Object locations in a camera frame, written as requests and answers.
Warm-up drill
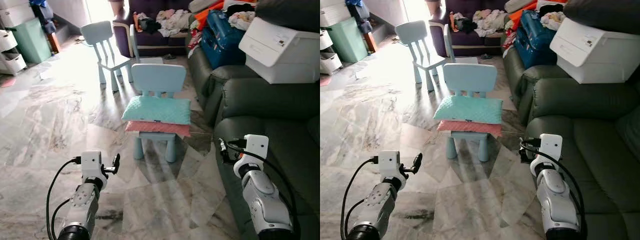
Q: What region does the teal dotted plush pillow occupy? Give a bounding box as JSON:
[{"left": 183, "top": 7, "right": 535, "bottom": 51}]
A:
[
  {"left": 433, "top": 95, "right": 503, "bottom": 125},
  {"left": 121, "top": 96, "right": 192, "bottom": 126}
]

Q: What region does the pink dotted plush pillow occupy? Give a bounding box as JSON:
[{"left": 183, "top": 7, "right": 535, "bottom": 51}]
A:
[
  {"left": 436, "top": 120, "right": 502, "bottom": 138},
  {"left": 125, "top": 120, "right": 192, "bottom": 139}
]

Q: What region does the dark green leather sofa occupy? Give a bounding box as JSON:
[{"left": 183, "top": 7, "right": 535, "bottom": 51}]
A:
[
  {"left": 502, "top": 30, "right": 640, "bottom": 240},
  {"left": 187, "top": 30, "right": 321, "bottom": 240}
]

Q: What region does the purple sofa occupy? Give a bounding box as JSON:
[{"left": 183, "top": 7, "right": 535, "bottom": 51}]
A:
[
  {"left": 112, "top": 0, "right": 201, "bottom": 57},
  {"left": 429, "top": 0, "right": 511, "bottom": 57}
]

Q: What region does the light blue child chair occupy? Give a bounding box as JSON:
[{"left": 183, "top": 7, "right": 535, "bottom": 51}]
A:
[
  {"left": 131, "top": 63, "right": 187, "bottom": 163},
  {"left": 395, "top": 21, "right": 448, "bottom": 91},
  {"left": 442, "top": 63, "right": 498, "bottom": 162},
  {"left": 81, "top": 21, "right": 135, "bottom": 92}
]

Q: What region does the blue suitcase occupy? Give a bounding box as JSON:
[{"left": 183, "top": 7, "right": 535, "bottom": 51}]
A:
[
  {"left": 200, "top": 10, "right": 247, "bottom": 70},
  {"left": 514, "top": 10, "right": 558, "bottom": 69}
]

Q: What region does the white plastic storage box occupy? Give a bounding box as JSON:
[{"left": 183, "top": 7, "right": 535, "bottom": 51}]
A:
[
  {"left": 550, "top": 17, "right": 640, "bottom": 85},
  {"left": 238, "top": 16, "right": 321, "bottom": 85}
]

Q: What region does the white crumpled cloth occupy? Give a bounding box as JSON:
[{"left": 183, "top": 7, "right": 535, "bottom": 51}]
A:
[
  {"left": 228, "top": 11, "right": 256, "bottom": 32},
  {"left": 540, "top": 11, "right": 567, "bottom": 32}
]

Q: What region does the pale clothes pile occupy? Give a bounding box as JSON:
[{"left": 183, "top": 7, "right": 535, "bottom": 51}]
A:
[
  {"left": 472, "top": 9, "right": 508, "bottom": 37},
  {"left": 156, "top": 9, "right": 193, "bottom": 38}
]

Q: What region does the orange cloth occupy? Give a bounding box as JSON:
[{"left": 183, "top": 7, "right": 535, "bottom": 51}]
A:
[
  {"left": 507, "top": 2, "right": 538, "bottom": 31},
  {"left": 195, "top": 2, "right": 226, "bottom": 31}
]

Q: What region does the white plastic drawer unit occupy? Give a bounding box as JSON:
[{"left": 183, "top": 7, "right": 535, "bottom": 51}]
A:
[
  {"left": 320, "top": 30, "right": 343, "bottom": 76},
  {"left": 0, "top": 30, "right": 28, "bottom": 76}
]

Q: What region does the green plastic bin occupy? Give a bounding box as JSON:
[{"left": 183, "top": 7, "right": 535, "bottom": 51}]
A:
[
  {"left": 327, "top": 17, "right": 370, "bottom": 63},
  {"left": 11, "top": 17, "right": 52, "bottom": 64}
]

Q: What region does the black clothing heap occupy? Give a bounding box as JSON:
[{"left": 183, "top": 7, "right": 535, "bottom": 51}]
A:
[
  {"left": 137, "top": 17, "right": 161, "bottom": 35},
  {"left": 452, "top": 17, "right": 476, "bottom": 35}
]

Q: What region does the dark grey cushion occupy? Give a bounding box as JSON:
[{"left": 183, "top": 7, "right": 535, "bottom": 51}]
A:
[
  {"left": 564, "top": 0, "right": 640, "bottom": 35},
  {"left": 255, "top": 0, "right": 321, "bottom": 33}
]

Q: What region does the white lidded box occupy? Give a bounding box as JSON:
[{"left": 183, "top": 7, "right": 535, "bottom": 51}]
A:
[
  {"left": 0, "top": 0, "right": 36, "bottom": 28},
  {"left": 320, "top": 0, "right": 351, "bottom": 28}
]

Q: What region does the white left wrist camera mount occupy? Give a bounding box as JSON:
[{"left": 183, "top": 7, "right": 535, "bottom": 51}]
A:
[
  {"left": 80, "top": 150, "right": 109, "bottom": 189},
  {"left": 377, "top": 150, "right": 407, "bottom": 190}
]

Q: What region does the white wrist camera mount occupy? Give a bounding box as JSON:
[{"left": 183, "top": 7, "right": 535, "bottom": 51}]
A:
[
  {"left": 530, "top": 133, "right": 564, "bottom": 176},
  {"left": 233, "top": 134, "right": 270, "bottom": 179},
  {"left": 80, "top": 150, "right": 109, "bottom": 189},
  {"left": 377, "top": 150, "right": 407, "bottom": 190}
]

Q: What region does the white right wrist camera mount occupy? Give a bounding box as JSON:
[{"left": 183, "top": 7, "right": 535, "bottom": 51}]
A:
[
  {"left": 530, "top": 133, "right": 564, "bottom": 176},
  {"left": 233, "top": 134, "right": 270, "bottom": 179}
]

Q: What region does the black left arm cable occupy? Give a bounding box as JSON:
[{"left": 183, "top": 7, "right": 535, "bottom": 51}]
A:
[
  {"left": 46, "top": 156, "right": 82, "bottom": 240},
  {"left": 340, "top": 156, "right": 379, "bottom": 240}
]

